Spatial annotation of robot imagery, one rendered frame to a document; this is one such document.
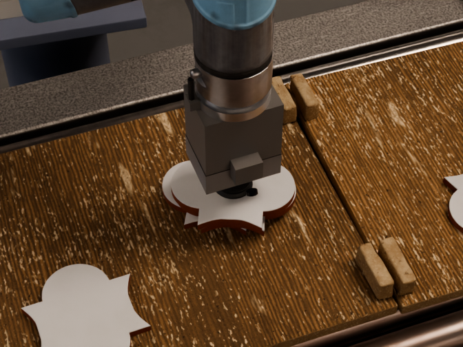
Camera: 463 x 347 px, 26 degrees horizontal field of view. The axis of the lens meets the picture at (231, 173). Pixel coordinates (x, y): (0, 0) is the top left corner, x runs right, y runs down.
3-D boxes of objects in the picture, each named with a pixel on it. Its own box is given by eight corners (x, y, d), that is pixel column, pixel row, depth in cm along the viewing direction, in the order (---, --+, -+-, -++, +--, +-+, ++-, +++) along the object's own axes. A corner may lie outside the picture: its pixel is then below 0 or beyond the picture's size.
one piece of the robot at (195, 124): (208, 122, 92) (211, 230, 104) (298, 98, 94) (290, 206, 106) (173, 54, 98) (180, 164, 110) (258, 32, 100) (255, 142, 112)
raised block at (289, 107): (265, 93, 125) (266, 76, 123) (279, 89, 125) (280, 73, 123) (283, 125, 121) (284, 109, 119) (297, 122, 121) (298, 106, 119)
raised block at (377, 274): (353, 258, 108) (356, 243, 106) (369, 253, 109) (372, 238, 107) (377, 302, 105) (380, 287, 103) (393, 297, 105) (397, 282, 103)
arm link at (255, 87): (285, 67, 94) (203, 90, 92) (283, 102, 97) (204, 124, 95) (255, 18, 98) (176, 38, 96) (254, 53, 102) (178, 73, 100)
